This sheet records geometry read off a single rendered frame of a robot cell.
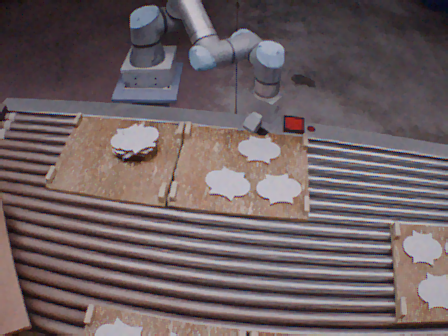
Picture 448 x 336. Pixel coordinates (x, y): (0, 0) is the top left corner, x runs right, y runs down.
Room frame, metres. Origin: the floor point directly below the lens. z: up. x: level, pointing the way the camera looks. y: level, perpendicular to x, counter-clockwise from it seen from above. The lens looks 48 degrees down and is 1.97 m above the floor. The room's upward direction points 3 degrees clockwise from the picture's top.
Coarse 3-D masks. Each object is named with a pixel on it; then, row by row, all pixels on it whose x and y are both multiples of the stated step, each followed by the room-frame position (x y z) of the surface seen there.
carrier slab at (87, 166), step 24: (96, 120) 1.15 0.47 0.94; (120, 120) 1.15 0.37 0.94; (72, 144) 1.02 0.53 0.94; (96, 144) 1.03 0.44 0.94; (168, 144) 1.04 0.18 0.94; (72, 168) 0.91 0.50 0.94; (96, 168) 0.92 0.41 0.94; (120, 168) 0.92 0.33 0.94; (144, 168) 0.93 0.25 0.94; (168, 168) 0.94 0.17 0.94; (72, 192) 0.82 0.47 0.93; (96, 192) 0.82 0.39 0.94; (120, 192) 0.83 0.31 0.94; (144, 192) 0.83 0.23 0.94
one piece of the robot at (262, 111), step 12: (252, 84) 1.05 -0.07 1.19; (252, 96) 1.02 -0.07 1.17; (276, 96) 1.01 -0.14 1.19; (252, 108) 1.02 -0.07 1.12; (264, 108) 0.99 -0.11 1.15; (276, 108) 1.00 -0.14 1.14; (252, 120) 0.98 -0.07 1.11; (264, 120) 0.99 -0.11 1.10; (276, 120) 1.01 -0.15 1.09; (252, 132) 0.96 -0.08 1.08
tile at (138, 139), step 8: (136, 128) 1.04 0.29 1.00; (144, 128) 1.04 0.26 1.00; (152, 128) 1.04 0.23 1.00; (128, 136) 1.00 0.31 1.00; (136, 136) 1.00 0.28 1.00; (144, 136) 1.00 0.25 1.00; (152, 136) 1.00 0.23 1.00; (120, 144) 0.96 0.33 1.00; (128, 144) 0.96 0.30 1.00; (136, 144) 0.97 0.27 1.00; (144, 144) 0.97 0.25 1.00; (152, 144) 0.97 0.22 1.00; (136, 152) 0.93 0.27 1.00
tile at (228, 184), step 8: (224, 168) 0.94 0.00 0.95; (208, 176) 0.90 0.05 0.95; (216, 176) 0.90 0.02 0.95; (224, 176) 0.90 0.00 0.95; (232, 176) 0.91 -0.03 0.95; (240, 176) 0.91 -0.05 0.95; (208, 184) 0.87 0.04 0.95; (216, 184) 0.87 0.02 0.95; (224, 184) 0.87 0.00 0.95; (232, 184) 0.87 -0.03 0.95; (240, 184) 0.88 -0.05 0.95; (248, 184) 0.88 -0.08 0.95; (216, 192) 0.84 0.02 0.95; (224, 192) 0.84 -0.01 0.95; (232, 192) 0.84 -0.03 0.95; (240, 192) 0.85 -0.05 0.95; (248, 192) 0.85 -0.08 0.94; (232, 200) 0.82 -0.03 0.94
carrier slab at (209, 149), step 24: (192, 144) 1.04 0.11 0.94; (216, 144) 1.05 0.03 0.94; (288, 144) 1.07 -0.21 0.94; (192, 168) 0.94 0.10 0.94; (216, 168) 0.95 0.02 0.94; (240, 168) 0.95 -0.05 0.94; (264, 168) 0.96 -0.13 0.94; (288, 168) 0.96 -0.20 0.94; (192, 192) 0.85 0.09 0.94; (264, 216) 0.77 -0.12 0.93; (288, 216) 0.77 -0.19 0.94
